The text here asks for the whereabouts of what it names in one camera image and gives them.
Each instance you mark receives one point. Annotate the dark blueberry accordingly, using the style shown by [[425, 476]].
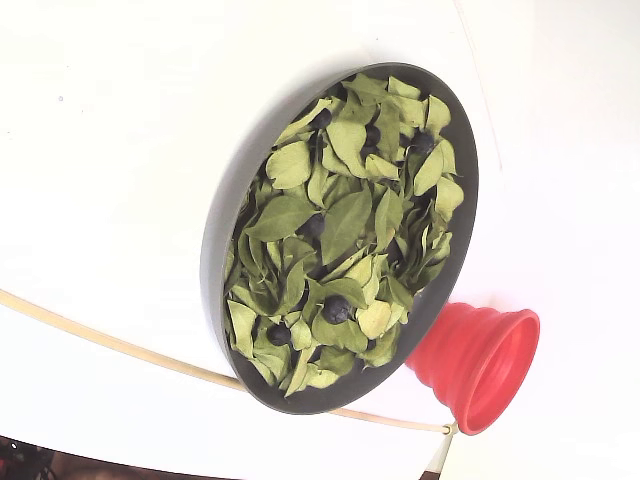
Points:
[[278, 334], [336, 309]]

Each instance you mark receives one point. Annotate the pile of green leaves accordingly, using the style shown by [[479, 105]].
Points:
[[345, 225]]

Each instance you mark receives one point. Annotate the dark grey round bowl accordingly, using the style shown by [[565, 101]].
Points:
[[212, 260]]

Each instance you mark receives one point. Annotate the red collapsible silicone cup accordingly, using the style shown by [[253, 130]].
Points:
[[465, 350]]

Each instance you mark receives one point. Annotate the long wooden dowel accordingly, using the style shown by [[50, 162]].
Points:
[[150, 357]]

